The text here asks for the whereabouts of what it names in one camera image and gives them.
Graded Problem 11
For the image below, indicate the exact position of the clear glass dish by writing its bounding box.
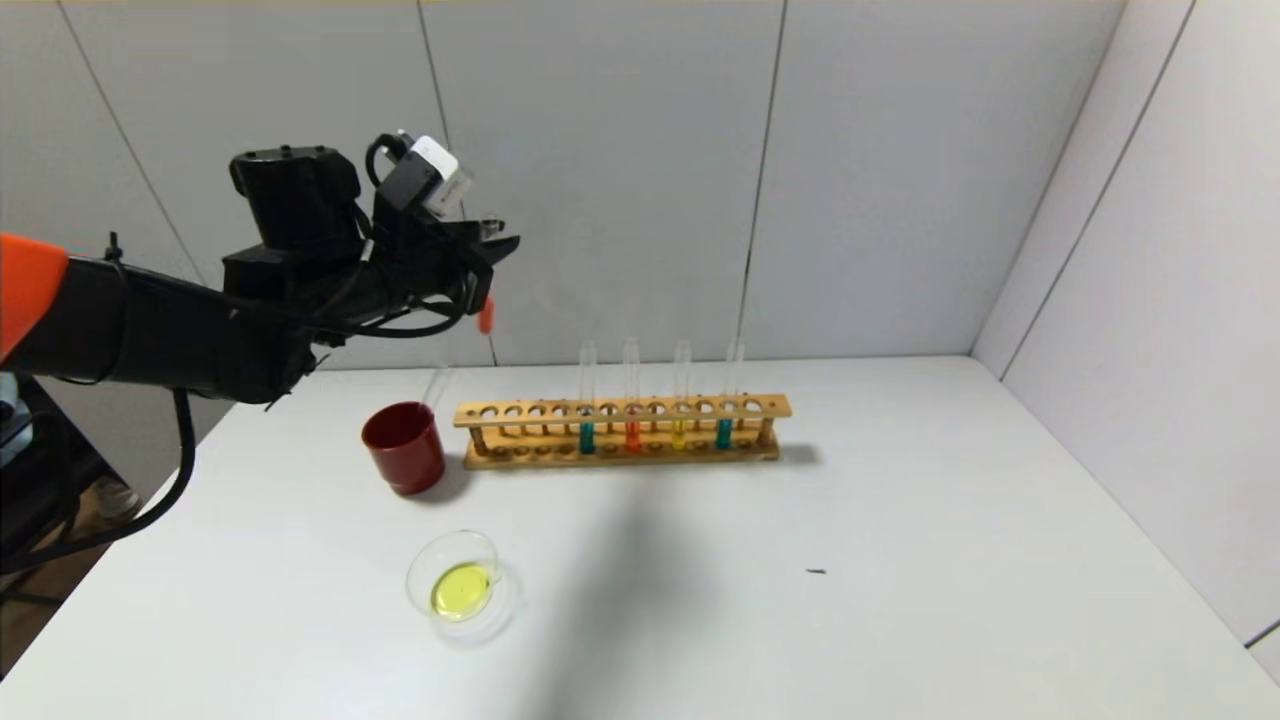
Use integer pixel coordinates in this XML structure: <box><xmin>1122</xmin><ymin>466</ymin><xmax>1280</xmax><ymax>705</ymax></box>
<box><xmin>405</xmin><ymin>529</ymin><xmax>521</xmax><ymax>642</ymax></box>

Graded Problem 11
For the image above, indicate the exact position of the black camera cable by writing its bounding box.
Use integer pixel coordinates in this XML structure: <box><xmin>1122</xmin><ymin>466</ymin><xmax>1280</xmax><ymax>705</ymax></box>
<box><xmin>0</xmin><ymin>133</ymin><xmax>473</xmax><ymax>574</ymax></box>

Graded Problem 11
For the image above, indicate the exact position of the dark red cup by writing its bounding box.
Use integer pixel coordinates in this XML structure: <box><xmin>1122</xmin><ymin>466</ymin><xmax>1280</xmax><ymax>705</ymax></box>
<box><xmin>362</xmin><ymin>402</ymin><xmax>448</xmax><ymax>497</ymax></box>

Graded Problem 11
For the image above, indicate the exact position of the test tube with teal pigment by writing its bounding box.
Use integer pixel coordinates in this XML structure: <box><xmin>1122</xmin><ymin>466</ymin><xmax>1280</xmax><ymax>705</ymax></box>
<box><xmin>714</xmin><ymin>337</ymin><xmax>747</xmax><ymax>450</ymax></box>
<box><xmin>578</xmin><ymin>341</ymin><xmax>598</xmax><ymax>456</ymax></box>

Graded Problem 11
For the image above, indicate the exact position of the test tube with red pigment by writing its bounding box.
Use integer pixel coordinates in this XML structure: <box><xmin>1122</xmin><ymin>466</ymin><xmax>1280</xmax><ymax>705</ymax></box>
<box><xmin>625</xmin><ymin>338</ymin><xmax>646</xmax><ymax>455</ymax></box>
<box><xmin>476</xmin><ymin>213</ymin><xmax>504</xmax><ymax>338</ymax></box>

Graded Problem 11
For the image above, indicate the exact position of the grey shoe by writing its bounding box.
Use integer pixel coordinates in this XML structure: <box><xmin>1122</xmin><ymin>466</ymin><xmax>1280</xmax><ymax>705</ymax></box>
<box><xmin>95</xmin><ymin>478</ymin><xmax>144</xmax><ymax>527</ymax></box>

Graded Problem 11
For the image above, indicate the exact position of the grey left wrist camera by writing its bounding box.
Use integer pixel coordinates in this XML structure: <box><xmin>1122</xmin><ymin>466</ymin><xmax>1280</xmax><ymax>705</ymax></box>
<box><xmin>378</xmin><ymin>135</ymin><xmax>473</xmax><ymax>219</ymax></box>

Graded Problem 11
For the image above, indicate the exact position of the light blue garment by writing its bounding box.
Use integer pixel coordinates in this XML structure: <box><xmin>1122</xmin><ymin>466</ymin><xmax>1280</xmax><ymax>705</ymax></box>
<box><xmin>0</xmin><ymin>372</ymin><xmax>31</xmax><ymax>471</ymax></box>

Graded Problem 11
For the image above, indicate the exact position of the wooden test tube rack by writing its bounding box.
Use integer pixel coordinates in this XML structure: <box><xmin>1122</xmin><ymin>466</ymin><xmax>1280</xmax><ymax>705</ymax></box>
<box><xmin>454</xmin><ymin>394</ymin><xmax>792</xmax><ymax>471</ymax></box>

